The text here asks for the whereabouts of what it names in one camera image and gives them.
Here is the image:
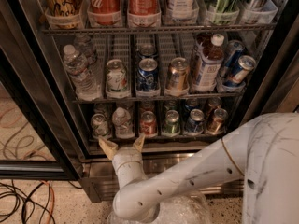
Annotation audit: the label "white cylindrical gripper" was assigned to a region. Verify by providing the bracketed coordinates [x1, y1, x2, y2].
[98, 133, 147, 189]

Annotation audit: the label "small clear water bottle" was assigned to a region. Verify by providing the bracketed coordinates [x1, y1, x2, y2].
[112, 107, 135, 139]

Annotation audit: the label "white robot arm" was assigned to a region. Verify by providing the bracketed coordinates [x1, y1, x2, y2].
[98, 113, 299, 224]

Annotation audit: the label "white green can bottom shelf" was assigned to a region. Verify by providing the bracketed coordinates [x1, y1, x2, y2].
[91, 113, 111, 139]

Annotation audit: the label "white green can shelf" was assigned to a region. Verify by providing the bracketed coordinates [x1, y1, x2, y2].
[91, 113, 111, 139]
[106, 59, 130, 99]

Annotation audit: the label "red cola can bottom shelf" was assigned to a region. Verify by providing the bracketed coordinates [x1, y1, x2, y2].
[139, 111, 157, 137]

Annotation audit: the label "front middle shelf water bottle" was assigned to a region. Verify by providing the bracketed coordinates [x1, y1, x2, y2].
[63, 45, 102, 101]

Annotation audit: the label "shelf water bottle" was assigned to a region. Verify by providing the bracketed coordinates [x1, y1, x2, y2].
[74, 35, 97, 64]
[63, 45, 102, 101]

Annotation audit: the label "white green can middle shelf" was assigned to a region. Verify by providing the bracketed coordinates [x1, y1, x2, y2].
[106, 59, 130, 99]

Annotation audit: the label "blue pepsi can middle shelf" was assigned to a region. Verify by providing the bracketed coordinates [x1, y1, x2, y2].
[135, 58, 161, 97]

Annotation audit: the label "blue can bottom shelf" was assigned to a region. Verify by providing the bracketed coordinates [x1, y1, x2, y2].
[184, 109, 205, 135]

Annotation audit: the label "left glass fridge door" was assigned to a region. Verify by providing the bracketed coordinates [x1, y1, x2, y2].
[0, 0, 83, 180]

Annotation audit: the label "glass fridge door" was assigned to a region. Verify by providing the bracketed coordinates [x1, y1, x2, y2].
[0, 0, 83, 180]
[246, 47, 299, 117]

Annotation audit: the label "copper can middle shelf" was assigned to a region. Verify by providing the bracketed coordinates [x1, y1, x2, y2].
[165, 57, 190, 96]

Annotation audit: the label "copper can shelf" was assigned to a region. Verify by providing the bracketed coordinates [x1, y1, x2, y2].
[206, 108, 228, 135]
[165, 57, 190, 96]

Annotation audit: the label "stainless steel display fridge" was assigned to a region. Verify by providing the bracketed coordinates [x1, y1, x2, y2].
[12, 0, 299, 203]

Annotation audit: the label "copper can bottom shelf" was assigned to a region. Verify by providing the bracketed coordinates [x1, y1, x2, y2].
[206, 108, 228, 135]

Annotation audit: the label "rear blue can middle shelf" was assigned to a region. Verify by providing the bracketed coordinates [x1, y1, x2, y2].
[137, 44, 157, 60]

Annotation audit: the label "rear middle shelf water bottle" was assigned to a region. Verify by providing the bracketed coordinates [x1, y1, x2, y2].
[74, 35, 97, 64]

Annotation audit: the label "brown tea bottle white label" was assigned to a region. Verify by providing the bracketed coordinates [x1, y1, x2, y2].
[192, 34, 224, 92]

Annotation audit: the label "red coca-cola bottle top shelf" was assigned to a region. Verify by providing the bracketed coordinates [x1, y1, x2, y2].
[90, 0, 121, 25]

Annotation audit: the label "white labelled bottle top shelf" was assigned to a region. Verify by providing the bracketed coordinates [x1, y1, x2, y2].
[166, 0, 194, 20]

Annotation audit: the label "yellow can top shelf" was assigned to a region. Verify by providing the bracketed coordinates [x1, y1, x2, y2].
[46, 0, 83, 29]

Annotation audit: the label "right glass fridge door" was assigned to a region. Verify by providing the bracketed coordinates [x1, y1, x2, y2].
[246, 47, 299, 117]

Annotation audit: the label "green striped can top shelf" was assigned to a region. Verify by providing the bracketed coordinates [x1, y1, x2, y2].
[204, 0, 239, 25]

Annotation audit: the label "clear plastic bag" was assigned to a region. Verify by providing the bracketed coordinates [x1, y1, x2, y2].
[107, 191, 212, 224]

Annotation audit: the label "front slim blue energy can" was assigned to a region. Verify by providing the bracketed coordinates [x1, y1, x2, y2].
[223, 55, 256, 87]

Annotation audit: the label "slim blue energy can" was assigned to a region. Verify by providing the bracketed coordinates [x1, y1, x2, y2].
[223, 55, 256, 87]
[219, 40, 245, 77]

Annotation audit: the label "rear slim blue energy can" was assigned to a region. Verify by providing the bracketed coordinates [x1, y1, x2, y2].
[219, 40, 245, 77]

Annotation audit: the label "orange cable on floor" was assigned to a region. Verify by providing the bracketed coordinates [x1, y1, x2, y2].
[40, 180, 56, 224]

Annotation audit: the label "black cables on floor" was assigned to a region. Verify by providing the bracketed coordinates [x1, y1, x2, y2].
[0, 179, 82, 224]

